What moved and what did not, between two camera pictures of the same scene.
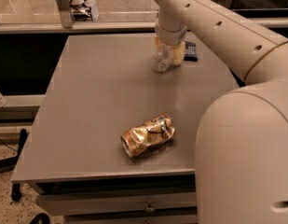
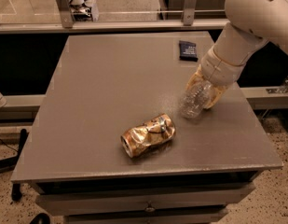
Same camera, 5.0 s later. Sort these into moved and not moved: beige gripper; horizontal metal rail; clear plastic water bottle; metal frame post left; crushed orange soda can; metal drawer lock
Moved: clear plastic water bottle; beige gripper
Not moved: metal frame post left; metal drawer lock; crushed orange soda can; horizontal metal rail
